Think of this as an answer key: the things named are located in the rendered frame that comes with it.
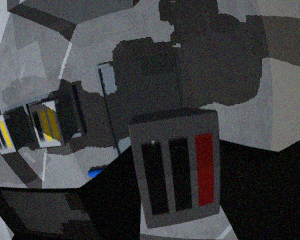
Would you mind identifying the blue rod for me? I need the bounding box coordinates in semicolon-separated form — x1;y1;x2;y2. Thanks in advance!
87;168;105;177

